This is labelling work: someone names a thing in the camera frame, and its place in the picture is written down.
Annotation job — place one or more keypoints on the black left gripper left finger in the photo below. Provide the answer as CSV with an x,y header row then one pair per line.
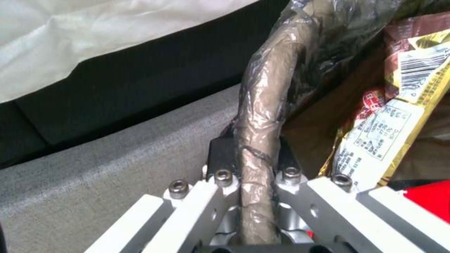
x,y
197,208

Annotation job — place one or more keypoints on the white bed sheet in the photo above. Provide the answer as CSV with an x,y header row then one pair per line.
x,y
88,34

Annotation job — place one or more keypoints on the dark bed base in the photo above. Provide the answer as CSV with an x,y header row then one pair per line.
x,y
133,92

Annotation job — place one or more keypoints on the clear plastic bin liner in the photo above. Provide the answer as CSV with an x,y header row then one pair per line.
x,y
267,92

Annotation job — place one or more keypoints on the gold white snack wrapper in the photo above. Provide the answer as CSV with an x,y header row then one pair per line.
x,y
383,131

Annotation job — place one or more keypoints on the red package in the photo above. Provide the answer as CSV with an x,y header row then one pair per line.
x,y
430,191

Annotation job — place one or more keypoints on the brown gold barcode wrapper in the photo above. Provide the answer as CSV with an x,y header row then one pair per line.
x,y
418,60

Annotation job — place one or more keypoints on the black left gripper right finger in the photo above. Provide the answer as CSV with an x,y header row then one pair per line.
x,y
337,208

